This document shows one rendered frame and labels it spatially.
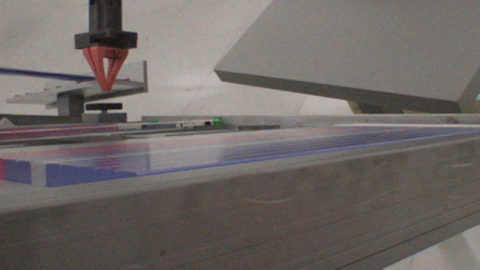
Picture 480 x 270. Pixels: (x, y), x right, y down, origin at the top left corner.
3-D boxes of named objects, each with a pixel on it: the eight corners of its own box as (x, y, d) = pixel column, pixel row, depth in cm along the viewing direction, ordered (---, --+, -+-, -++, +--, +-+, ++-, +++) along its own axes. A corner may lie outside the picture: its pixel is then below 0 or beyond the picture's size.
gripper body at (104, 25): (107, 40, 94) (107, -6, 94) (73, 45, 101) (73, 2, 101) (139, 43, 99) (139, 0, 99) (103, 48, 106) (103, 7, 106)
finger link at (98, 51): (97, 90, 96) (97, 34, 96) (73, 91, 101) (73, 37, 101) (130, 91, 101) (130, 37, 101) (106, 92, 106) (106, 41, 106)
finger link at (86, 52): (106, 90, 95) (105, 32, 94) (81, 91, 99) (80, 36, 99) (139, 91, 100) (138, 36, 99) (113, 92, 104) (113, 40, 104)
